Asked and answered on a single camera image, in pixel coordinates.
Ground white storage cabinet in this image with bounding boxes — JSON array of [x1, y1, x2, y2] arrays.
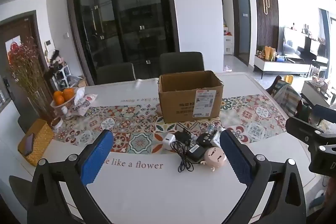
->
[[223, 35, 234, 55]]

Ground orange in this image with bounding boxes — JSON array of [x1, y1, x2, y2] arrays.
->
[[62, 88, 75, 101], [53, 91, 65, 105]]

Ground black round cable reel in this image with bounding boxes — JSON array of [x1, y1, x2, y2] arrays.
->
[[196, 133, 214, 148]]

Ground glass vase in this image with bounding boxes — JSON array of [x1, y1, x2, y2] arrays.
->
[[31, 90, 56, 123]]

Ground white fruit basket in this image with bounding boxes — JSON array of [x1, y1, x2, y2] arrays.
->
[[50, 88, 79, 109]]

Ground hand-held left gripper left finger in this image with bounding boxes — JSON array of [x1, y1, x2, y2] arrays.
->
[[28, 130, 114, 224]]

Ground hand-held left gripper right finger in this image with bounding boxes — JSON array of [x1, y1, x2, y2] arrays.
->
[[219, 130, 308, 224]]

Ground pink round plug adapter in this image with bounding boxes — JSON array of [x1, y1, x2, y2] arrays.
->
[[201, 147, 228, 172]]

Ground small brown rimmed cup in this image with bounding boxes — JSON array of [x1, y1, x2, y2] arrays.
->
[[50, 117, 64, 130]]

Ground dark glass door cabinet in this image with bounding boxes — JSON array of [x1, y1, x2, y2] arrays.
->
[[66, 0, 181, 86]]

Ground dried red flowers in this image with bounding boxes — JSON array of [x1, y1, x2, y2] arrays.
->
[[7, 37, 44, 100]]

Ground dark interior door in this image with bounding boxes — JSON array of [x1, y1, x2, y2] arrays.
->
[[231, 0, 253, 66]]

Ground yellow paper bags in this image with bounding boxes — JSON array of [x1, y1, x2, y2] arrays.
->
[[264, 46, 277, 61]]

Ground television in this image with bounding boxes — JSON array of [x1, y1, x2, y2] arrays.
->
[[282, 27, 329, 57]]

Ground dark slatted wall panel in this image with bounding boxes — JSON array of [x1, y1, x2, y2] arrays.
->
[[251, 0, 279, 57]]

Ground cluttered white shelf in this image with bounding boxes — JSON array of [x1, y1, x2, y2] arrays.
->
[[44, 50, 72, 91]]

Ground dark smartphone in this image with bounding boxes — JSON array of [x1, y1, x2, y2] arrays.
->
[[24, 133, 35, 156]]

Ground white cube charger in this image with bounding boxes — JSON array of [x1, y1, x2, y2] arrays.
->
[[162, 135, 176, 150]]

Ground low coffee table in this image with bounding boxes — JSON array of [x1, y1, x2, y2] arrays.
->
[[300, 81, 336, 107]]

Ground white red snack bag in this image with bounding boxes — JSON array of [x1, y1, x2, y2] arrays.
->
[[67, 87, 98, 117]]

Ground striped cloth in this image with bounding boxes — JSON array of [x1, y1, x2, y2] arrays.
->
[[272, 80, 303, 117]]

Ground black plug charger with cable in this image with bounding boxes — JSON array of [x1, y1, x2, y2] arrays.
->
[[175, 129, 194, 146]]

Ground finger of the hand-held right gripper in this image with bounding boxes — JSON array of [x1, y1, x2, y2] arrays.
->
[[313, 105, 336, 123], [286, 116, 331, 141]]

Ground dark dining chair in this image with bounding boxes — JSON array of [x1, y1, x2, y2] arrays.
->
[[96, 62, 136, 85], [17, 114, 40, 133], [159, 52, 205, 75]]

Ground yellow woven tray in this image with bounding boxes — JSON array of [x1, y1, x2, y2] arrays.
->
[[17, 119, 56, 167]]

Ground white battery charger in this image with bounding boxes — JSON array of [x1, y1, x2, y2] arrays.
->
[[210, 127, 226, 148]]

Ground wooden chair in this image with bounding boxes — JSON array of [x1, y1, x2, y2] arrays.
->
[[265, 75, 282, 98]]

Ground black power adapter with cable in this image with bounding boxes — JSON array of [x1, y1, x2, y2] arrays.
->
[[171, 141, 208, 173]]

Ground white tv stand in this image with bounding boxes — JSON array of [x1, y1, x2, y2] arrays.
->
[[253, 54, 316, 80]]

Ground vase of dried flowers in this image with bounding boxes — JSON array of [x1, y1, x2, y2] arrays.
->
[[0, 11, 54, 121]]

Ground brown cardboard box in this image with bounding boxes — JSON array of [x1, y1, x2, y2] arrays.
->
[[158, 70, 224, 124]]

